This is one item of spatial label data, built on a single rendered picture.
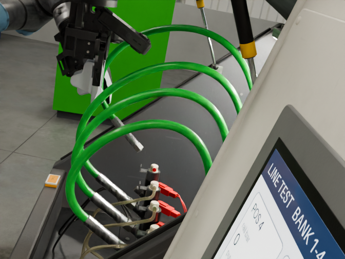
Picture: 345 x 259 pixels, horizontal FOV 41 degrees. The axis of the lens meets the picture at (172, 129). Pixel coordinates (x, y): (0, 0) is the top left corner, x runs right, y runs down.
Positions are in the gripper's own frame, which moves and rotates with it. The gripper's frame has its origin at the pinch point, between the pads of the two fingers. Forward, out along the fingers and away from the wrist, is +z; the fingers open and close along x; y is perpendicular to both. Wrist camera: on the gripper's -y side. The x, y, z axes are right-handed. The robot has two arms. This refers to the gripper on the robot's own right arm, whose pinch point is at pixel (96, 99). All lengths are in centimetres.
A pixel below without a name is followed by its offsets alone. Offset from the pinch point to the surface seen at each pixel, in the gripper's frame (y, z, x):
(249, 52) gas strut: -20.4, -19.9, 34.5
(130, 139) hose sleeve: -8.2, 10.7, -8.1
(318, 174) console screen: -21, -17, 62
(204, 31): -19.3, -16.7, -3.7
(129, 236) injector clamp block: -11.1, 28.0, 4.3
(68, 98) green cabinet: 50, 105, -326
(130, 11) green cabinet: 6, 17, -326
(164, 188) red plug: -16.6, 15.3, 4.5
